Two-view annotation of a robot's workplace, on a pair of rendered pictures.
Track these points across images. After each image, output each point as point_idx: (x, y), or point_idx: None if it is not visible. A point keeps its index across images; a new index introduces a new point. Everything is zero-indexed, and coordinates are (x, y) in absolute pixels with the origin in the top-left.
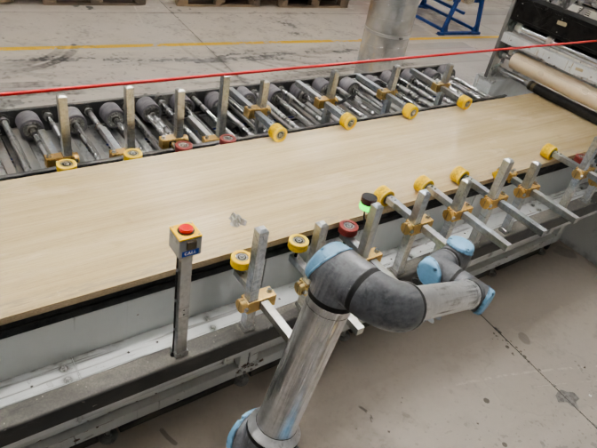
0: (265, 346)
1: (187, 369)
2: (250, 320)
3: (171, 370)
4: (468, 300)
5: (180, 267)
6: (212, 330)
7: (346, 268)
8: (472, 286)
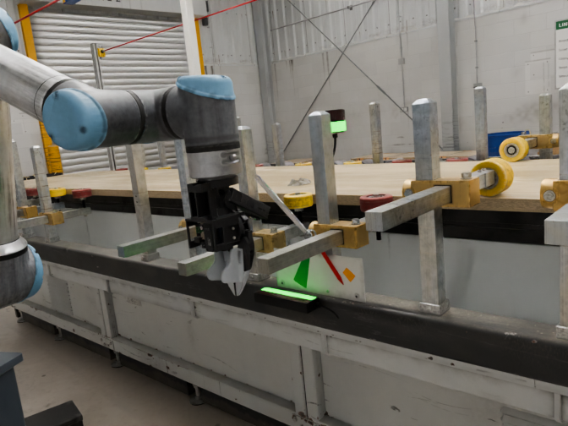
0: (338, 412)
1: (144, 277)
2: (192, 252)
3: (133, 267)
4: (7, 74)
5: None
6: None
7: None
8: (45, 72)
